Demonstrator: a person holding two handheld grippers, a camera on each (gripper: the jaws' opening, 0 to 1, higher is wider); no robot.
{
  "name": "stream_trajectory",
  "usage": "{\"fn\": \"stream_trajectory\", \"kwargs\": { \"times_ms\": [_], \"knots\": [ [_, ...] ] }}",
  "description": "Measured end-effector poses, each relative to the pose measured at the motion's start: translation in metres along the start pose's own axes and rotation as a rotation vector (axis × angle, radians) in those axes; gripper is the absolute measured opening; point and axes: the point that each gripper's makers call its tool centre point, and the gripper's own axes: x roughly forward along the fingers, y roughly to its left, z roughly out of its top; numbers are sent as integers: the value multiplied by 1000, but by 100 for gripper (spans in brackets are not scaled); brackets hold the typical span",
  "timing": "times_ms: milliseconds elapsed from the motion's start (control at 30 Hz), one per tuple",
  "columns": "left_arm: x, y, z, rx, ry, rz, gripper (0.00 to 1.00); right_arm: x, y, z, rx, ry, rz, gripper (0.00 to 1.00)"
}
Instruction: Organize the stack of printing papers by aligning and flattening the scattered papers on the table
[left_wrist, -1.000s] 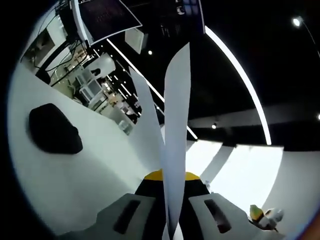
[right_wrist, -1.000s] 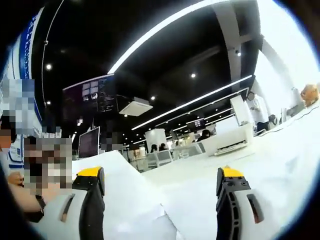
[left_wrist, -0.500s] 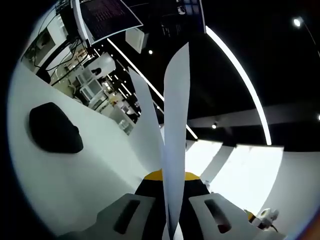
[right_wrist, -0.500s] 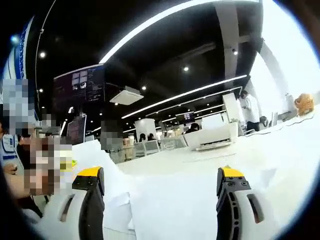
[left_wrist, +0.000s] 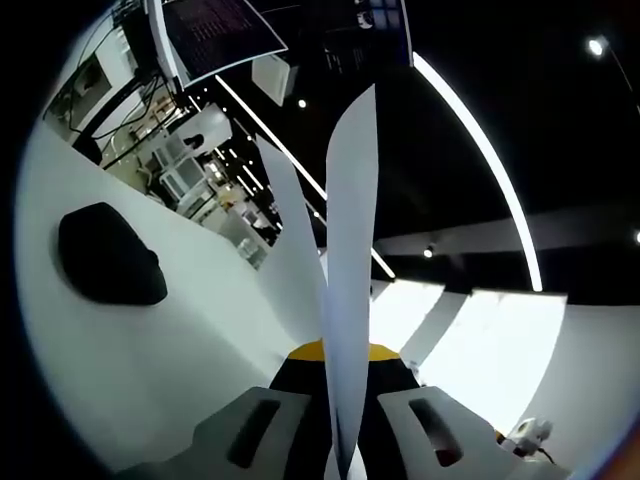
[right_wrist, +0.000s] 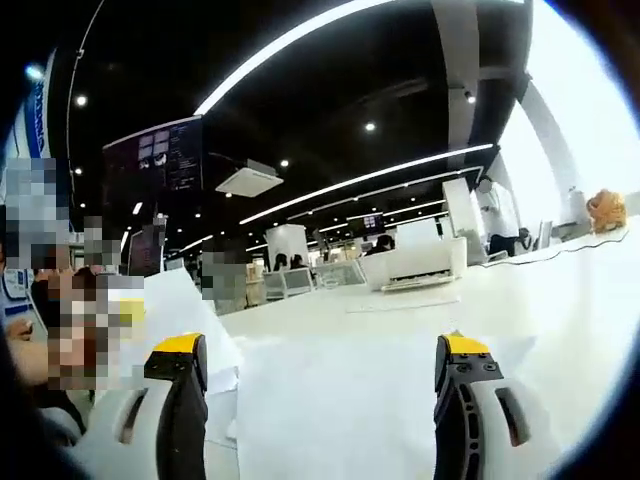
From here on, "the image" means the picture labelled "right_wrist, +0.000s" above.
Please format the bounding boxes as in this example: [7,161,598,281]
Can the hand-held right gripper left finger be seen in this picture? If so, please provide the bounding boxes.
[74,332,210,480]

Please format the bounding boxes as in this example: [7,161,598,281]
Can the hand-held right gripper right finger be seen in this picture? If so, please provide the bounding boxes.
[432,332,574,480]

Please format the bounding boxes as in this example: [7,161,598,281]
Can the stack of white printing papers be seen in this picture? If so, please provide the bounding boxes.
[142,269,551,480]

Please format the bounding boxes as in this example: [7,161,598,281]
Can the white printer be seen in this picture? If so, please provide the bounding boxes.
[359,222,469,294]

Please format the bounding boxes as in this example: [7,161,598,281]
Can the white square pillar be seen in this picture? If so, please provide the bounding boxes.
[442,179,481,236]

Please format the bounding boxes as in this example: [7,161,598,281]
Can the ceiling air conditioner unit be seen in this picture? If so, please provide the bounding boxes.
[214,158,284,196]

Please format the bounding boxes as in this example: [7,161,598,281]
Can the orange bag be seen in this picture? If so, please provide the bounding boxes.
[585,188,628,234]

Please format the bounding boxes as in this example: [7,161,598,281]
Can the hanging dark display screen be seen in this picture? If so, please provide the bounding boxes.
[102,114,204,207]

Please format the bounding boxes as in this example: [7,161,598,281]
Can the ceiling light strip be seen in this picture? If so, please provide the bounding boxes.
[192,0,401,116]
[239,143,495,225]

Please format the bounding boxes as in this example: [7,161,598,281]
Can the thin black table cable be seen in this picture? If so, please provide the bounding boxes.
[487,227,631,269]

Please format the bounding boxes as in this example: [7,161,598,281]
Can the blue and white wall poster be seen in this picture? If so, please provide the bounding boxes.
[19,47,59,161]

